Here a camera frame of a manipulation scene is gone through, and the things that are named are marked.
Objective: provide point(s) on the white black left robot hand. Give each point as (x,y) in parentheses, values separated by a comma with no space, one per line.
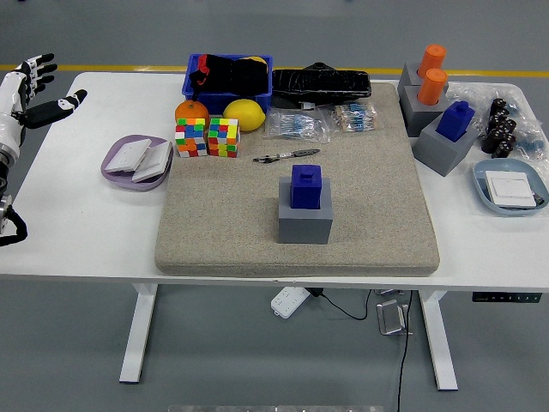
(10,92)

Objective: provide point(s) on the blue square seal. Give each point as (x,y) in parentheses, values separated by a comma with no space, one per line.
(454,122)
(305,191)

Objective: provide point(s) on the grey seal holder block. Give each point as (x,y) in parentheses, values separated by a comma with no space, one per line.
(407,77)
(302,227)
(437,154)
(414,116)

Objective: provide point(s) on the orange cylinder seal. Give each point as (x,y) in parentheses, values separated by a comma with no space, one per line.
(431,58)
(431,86)

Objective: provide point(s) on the purple plate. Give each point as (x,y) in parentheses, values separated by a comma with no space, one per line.
(128,183)

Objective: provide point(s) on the orange fruit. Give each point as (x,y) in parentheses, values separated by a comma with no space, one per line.
(191,110)

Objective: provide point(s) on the colourful puzzle cube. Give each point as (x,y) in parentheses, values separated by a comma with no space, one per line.
(223,137)
(191,137)

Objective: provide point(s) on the blue plastic bin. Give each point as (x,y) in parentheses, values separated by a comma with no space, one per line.
(214,101)

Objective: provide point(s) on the black cloth bag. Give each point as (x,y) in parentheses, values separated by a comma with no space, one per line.
(240,77)

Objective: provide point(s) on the yellow lemon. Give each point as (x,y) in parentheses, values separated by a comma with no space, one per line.
(243,115)

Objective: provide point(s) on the yellow item in bin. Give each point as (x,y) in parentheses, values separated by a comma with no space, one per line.
(256,58)

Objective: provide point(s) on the grey-brown mat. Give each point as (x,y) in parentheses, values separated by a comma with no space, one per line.
(223,223)

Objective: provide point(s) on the white table leg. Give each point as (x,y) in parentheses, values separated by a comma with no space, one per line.
(437,343)
(137,335)

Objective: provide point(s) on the bag of blue resistors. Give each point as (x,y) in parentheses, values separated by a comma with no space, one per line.
(296,126)

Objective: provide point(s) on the grey utility knife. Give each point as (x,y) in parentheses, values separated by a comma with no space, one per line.
(300,152)

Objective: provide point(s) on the black wrapped keyboard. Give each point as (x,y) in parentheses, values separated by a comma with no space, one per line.
(321,83)

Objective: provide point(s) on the bag of tan resistors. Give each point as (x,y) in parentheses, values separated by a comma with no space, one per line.
(354,116)

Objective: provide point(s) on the white power strip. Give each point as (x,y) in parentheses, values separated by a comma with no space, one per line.
(287,302)

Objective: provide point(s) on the light blue plate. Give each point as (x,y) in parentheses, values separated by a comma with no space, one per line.
(482,189)

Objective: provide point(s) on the cluster of black capacitors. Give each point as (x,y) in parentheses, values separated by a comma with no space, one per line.
(497,137)

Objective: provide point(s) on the clear plastic bag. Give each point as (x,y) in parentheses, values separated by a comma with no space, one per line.
(532,141)

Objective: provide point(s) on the black table control panel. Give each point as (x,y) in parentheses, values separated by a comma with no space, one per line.
(506,297)

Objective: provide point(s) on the small black plug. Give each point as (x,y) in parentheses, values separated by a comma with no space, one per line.
(537,199)

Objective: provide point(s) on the white switch panel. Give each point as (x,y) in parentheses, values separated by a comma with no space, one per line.
(127,155)
(152,165)
(510,189)

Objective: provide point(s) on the silver metal bracket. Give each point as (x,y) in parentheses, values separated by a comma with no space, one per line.
(390,317)

